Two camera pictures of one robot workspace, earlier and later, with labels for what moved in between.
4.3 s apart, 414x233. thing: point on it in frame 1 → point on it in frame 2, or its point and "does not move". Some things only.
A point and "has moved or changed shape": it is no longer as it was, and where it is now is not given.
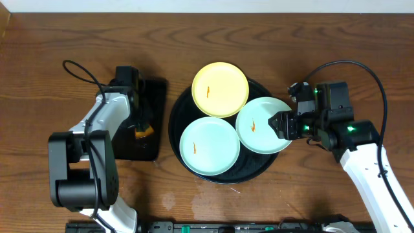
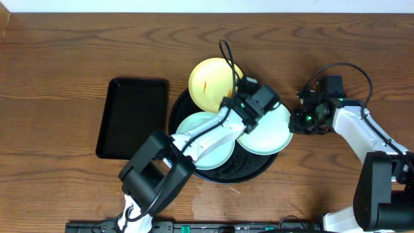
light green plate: x=253 y=129 does not move
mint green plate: x=209 y=145 has moved or changed shape
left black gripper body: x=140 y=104 → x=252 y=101
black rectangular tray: x=127 y=146 does not move
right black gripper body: x=308 y=124 → x=306 y=122
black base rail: x=216 y=227 does not move
